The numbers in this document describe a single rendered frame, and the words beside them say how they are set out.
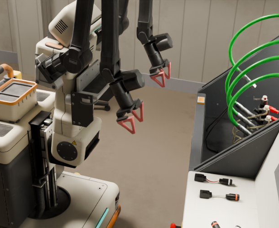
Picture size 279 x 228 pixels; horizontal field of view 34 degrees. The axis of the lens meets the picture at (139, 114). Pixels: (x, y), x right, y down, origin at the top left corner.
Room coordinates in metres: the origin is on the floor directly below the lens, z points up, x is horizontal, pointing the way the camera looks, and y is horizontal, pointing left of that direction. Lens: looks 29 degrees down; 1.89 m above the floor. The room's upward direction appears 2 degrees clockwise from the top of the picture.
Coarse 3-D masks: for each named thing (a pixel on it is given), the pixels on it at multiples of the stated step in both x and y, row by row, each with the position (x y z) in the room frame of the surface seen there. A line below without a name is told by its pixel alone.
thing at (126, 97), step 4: (128, 92) 1.51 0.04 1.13; (116, 96) 1.50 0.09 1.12; (120, 96) 1.49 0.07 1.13; (124, 96) 1.49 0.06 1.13; (128, 96) 1.50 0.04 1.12; (120, 100) 1.49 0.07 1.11; (124, 100) 1.48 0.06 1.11; (128, 100) 1.49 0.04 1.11; (132, 100) 1.50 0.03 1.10; (136, 100) 1.52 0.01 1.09; (120, 104) 1.49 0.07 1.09; (124, 104) 1.48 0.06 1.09; (128, 104) 1.48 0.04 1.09; (132, 104) 1.49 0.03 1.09; (120, 108) 1.49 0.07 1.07; (124, 108) 1.48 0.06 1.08; (128, 108) 1.47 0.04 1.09; (132, 108) 1.47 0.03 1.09; (116, 112) 1.48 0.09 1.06; (120, 112) 1.46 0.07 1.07; (124, 112) 1.46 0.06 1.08; (128, 112) 1.45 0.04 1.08
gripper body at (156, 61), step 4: (148, 56) 1.91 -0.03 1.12; (152, 56) 1.90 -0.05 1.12; (156, 56) 1.90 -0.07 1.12; (160, 56) 1.91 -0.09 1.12; (152, 60) 1.90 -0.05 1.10; (156, 60) 1.90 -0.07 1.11; (160, 60) 1.90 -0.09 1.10; (164, 60) 1.94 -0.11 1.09; (152, 64) 1.90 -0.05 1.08; (156, 64) 1.89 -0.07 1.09; (160, 64) 1.89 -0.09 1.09; (152, 68) 1.88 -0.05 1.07; (156, 68) 1.87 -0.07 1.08; (160, 68) 1.86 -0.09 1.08
